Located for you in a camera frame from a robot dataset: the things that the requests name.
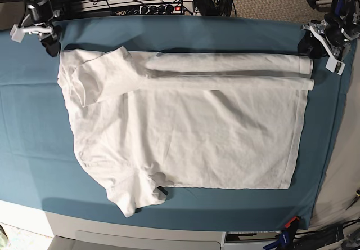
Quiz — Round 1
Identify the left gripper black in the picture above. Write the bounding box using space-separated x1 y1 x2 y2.
297 19 352 59

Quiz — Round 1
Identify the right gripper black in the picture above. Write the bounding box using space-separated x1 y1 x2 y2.
35 22 62 57

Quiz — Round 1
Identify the white T-shirt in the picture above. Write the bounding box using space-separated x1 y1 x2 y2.
58 47 314 217

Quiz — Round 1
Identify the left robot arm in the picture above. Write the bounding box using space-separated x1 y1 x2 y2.
298 0 359 61

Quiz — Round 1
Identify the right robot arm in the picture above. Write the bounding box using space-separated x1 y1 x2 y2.
10 0 61 57

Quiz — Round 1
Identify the teal table cloth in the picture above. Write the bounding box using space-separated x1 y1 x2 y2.
1 15 356 231

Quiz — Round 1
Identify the black power strip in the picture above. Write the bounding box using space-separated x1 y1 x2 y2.
110 2 194 16

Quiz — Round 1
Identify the orange blue clamp bottom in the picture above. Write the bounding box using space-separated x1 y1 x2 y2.
263 216 301 250

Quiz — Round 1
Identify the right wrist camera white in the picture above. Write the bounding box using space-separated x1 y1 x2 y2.
10 24 25 43

